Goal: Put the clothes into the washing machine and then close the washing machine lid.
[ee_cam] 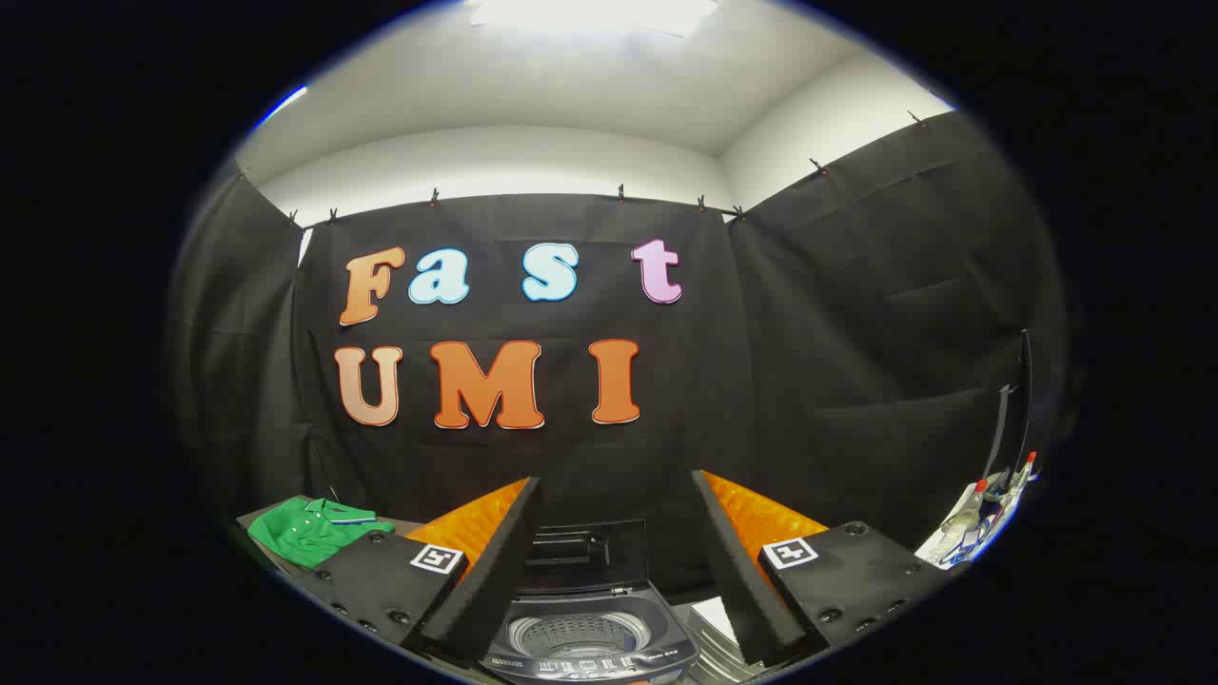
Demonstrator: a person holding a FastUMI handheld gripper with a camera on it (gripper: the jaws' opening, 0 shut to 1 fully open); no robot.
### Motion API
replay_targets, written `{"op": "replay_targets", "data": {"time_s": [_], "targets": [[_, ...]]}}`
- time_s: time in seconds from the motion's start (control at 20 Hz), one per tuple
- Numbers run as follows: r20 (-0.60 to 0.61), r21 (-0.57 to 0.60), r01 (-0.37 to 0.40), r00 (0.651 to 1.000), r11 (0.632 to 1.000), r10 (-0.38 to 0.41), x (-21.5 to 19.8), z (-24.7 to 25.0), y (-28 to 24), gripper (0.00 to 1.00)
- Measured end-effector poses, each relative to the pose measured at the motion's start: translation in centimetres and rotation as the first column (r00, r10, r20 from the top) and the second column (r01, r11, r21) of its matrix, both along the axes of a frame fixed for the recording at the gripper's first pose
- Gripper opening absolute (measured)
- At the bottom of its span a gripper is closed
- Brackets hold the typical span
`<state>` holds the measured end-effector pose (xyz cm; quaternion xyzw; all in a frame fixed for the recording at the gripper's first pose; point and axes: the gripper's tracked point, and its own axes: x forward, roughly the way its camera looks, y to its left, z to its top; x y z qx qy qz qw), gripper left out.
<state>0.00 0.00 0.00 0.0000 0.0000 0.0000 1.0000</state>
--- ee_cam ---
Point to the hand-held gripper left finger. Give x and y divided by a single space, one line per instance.
495 571

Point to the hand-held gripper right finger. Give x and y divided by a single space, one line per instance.
737 571

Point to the dark grey washing machine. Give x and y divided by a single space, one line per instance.
666 628

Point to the green polo shirt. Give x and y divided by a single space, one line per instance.
304 533

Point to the grey ribbed stand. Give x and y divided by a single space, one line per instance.
714 652

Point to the black backdrop cloth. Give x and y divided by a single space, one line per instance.
761 381

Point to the clear spray bottle red cap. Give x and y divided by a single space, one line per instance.
1024 474
961 523

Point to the black upright panel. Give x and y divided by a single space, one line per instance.
1009 419

